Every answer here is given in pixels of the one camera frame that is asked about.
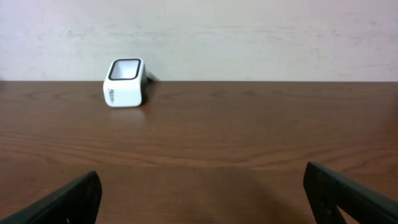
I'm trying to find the white barcode scanner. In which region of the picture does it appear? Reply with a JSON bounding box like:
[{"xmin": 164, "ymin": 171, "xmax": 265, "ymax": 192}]
[{"xmin": 103, "ymin": 58, "xmax": 147, "ymax": 108}]

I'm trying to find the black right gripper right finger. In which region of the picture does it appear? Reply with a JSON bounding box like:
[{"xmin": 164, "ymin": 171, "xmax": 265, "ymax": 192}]
[{"xmin": 303, "ymin": 162, "xmax": 397, "ymax": 224}]

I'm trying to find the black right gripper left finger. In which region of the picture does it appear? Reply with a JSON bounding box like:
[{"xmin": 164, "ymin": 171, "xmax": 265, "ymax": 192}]
[{"xmin": 1, "ymin": 171, "xmax": 102, "ymax": 224}]

